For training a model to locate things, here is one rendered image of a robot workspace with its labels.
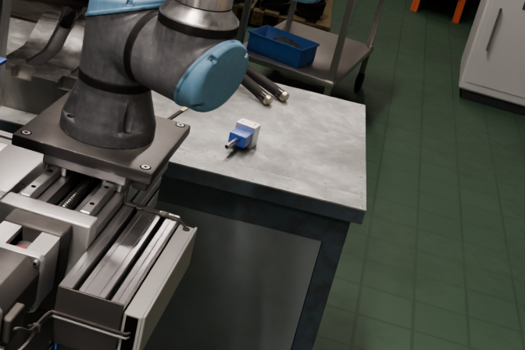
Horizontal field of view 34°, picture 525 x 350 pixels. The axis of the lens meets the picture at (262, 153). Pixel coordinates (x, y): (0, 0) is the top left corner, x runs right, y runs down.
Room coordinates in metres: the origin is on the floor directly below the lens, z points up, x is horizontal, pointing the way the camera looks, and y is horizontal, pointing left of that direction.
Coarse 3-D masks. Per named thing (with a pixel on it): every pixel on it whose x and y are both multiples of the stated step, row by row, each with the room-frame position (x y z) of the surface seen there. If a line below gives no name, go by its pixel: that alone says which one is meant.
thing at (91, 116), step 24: (72, 96) 1.23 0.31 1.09; (96, 96) 1.20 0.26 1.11; (120, 96) 1.21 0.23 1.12; (144, 96) 1.24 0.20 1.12; (72, 120) 1.20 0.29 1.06; (96, 120) 1.19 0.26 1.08; (120, 120) 1.20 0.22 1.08; (144, 120) 1.23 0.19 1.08; (96, 144) 1.19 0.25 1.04; (120, 144) 1.20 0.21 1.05; (144, 144) 1.23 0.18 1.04
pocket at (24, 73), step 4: (12, 68) 1.80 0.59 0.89; (16, 68) 1.82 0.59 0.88; (20, 68) 1.83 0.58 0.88; (24, 68) 1.83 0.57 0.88; (28, 68) 1.82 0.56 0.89; (32, 68) 1.82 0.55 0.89; (12, 72) 1.80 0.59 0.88; (16, 72) 1.83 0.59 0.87; (20, 72) 1.83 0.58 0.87; (24, 72) 1.83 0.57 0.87; (28, 72) 1.83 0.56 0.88; (32, 72) 1.82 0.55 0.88; (36, 72) 1.82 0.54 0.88; (12, 76) 1.78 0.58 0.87; (16, 76) 1.82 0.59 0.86; (20, 76) 1.83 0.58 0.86; (24, 76) 1.82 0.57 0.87; (28, 76) 1.82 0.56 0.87; (28, 80) 1.78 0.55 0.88
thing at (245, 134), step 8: (240, 120) 1.90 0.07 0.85; (248, 120) 1.92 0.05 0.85; (240, 128) 1.89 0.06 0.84; (248, 128) 1.88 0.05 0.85; (256, 128) 1.88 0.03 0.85; (232, 136) 1.85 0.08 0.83; (240, 136) 1.84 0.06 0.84; (248, 136) 1.86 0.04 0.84; (256, 136) 1.90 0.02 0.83; (232, 144) 1.81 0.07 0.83; (240, 144) 1.84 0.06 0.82; (248, 144) 1.87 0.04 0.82
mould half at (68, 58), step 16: (48, 16) 2.09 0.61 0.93; (32, 32) 2.03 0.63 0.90; (48, 32) 2.04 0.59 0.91; (80, 32) 2.06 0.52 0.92; (32, 48) 1.97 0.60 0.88; (64, 48) 2.00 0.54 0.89; (80, 48) 2.01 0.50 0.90; (16, 64) 1.82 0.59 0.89; (48, 64) 1.88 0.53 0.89; (64, 64) 1.91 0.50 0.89; (16, 80) 1.78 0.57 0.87; (32, 80) 1.78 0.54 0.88; (48, 80) 1.78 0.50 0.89; (16, 96) 1.78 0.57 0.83; (32, 96) 1.78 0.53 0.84; (48, 96) 1.78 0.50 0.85; (32, 112) 1.78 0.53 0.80
